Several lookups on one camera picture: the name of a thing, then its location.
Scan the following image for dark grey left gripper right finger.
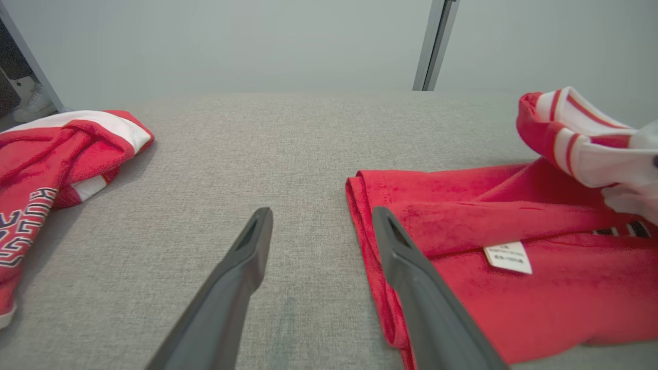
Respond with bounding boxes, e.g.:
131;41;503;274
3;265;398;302
372;207;509;370

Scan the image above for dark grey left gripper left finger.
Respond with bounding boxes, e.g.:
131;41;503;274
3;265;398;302
147;207;273;370

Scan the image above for red white basketball jersey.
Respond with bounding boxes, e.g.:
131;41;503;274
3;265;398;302
345;87;658;370

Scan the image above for red white basketball shorts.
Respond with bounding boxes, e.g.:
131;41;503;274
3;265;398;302
0;110;155;329

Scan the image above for grey fabric sofa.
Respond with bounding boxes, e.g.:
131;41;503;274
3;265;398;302
0;92;658;370

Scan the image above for white sneaker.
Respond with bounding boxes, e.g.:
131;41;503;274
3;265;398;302
13;84;56;123

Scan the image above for person leg dark trousers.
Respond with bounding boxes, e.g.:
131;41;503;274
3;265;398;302
0;21;34;96

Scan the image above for grey partition post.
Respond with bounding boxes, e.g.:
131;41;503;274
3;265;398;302
413;0;460;91

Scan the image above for grey partition edge frame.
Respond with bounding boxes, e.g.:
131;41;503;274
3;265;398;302
0;5;70;113

